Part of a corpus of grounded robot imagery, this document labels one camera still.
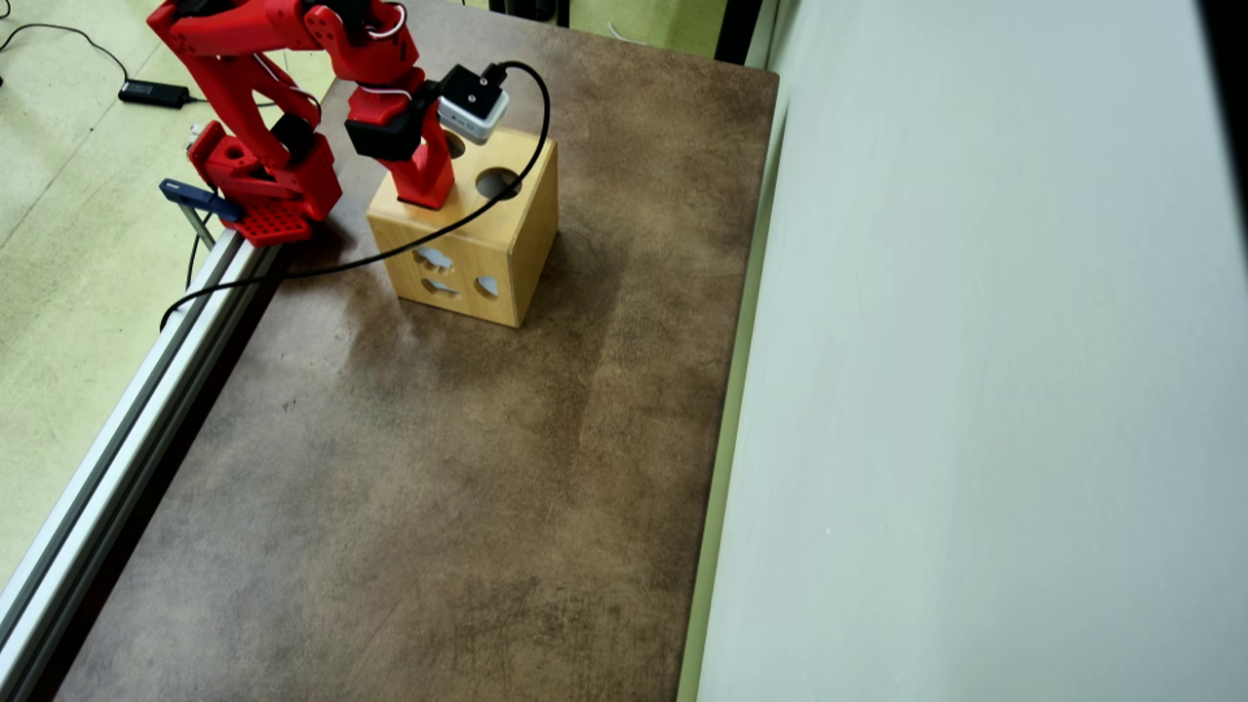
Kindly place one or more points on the dark vertical post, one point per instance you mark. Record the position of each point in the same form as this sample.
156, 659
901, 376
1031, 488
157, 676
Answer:
738, 29

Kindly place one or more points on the black power adapter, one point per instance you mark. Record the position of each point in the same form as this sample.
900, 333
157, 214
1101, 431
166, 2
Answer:
151, 94

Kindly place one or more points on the wooden shape sorter box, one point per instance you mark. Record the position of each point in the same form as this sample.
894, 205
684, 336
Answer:
536, 234

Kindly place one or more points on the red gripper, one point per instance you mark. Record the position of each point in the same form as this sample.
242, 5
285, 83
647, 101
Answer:
426, 168

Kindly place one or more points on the aluminium profile rail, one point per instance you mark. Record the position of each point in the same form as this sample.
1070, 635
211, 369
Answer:
97, 468

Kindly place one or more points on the red robot arm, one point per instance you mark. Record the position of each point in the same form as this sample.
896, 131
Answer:
244, 24

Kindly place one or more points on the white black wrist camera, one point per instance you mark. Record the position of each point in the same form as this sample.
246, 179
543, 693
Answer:
473, 102

